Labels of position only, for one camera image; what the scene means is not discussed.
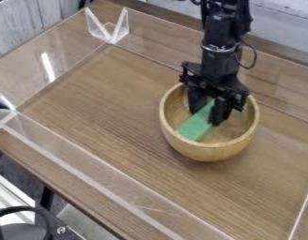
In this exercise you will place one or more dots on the clear acrylic tray wall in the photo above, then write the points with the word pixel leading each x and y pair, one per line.
pixel 82 128

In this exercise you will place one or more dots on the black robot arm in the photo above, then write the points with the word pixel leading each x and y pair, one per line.
pixel 226 19

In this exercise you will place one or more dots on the light wooden bowl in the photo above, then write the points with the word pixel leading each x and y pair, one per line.
pixel 226 140

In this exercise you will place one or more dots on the grey metal base plate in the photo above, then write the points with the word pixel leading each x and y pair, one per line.
pixel 85 226

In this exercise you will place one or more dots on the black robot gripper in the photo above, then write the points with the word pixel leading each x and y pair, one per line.
pixel 213 79

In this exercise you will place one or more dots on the green rectangular block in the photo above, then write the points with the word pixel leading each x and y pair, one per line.
pixel 198 125

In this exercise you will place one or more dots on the black table leg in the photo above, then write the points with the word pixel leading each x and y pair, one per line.
pixel 47 198

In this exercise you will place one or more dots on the clear acrylic corner bracket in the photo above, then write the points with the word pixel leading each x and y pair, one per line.
pixel 109 32

